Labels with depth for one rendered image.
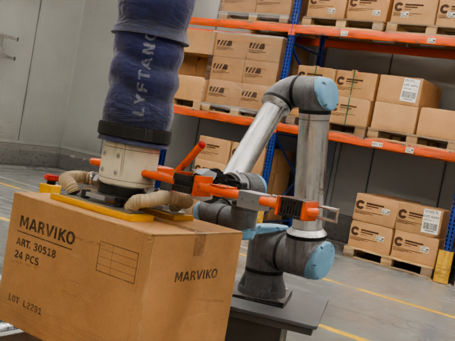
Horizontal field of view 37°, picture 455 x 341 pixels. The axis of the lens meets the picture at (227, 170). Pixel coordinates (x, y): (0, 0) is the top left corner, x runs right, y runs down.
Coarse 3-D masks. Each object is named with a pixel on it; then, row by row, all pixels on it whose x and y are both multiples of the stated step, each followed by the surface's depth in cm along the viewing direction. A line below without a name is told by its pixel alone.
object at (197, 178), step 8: (176, 176) 195; (184, 176) 193; (192, 176) 192; (200, 176) 194; (176, 184) 196; (184, 184) 194; (192, 184) 193; (184, 192) 193; (192, 192) 192; (200, 192) 195; (208, 192) 198
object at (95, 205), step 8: (56, 200) 209; (64, 200) 206; (72, 200) 205; (80, 200) 204; (88, 200) 203; (96, 200) 206; (120, 200) 199; (88, 208) 201; (96, 208) 199; (104, 208) 197; (112, 208) 197; (120, 208) 198; (112, 216) 195; (120, 216) 193; (128, 216) 192; (136, 216) 193; (144, 216) 196; (152, 216) 199
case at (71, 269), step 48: (48, 240) 202; (96, 240) 190; (144, 240) 180; (192, 240) 191; (240, 240) 209; (0, 288) 214; (48, 288) 201; (96, 288) 189; (144, 288) 179; (192, 288) 194; (48, 336) 200; (96, 336) 188; (144, 336) 181; (192, 336) 198
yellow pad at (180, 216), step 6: (144, 210) 213; (150, 210) 212; (156, 210) 211; (162, 210) 211; (168, 210) 212; (156, 216) 211; (162, 216) 209; (168, 216) 208; (174, 216) 207; (180, 216) 209; (186, 216) 212; (192, 216) 214
